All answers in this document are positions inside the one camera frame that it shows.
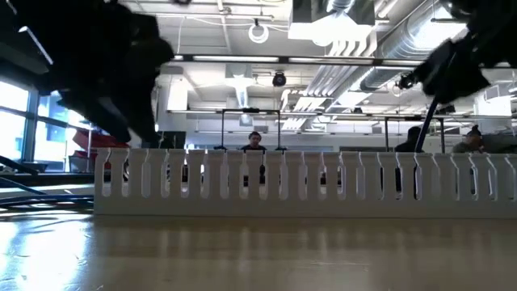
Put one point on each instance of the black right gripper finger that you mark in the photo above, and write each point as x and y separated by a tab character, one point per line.
452	72

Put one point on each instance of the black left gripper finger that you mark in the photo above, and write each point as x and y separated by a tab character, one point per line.
103	113
143	113

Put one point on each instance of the black monitor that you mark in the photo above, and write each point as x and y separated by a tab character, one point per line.
173	139

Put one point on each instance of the person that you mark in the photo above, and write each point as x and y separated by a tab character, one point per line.
470	139
410	141
254	141

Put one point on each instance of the black beam with light strips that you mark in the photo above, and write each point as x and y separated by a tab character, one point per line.
234	59

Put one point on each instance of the black rig camera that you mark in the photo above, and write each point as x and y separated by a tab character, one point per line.
446	109

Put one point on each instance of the black dome camera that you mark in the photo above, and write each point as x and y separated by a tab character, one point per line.
278	79

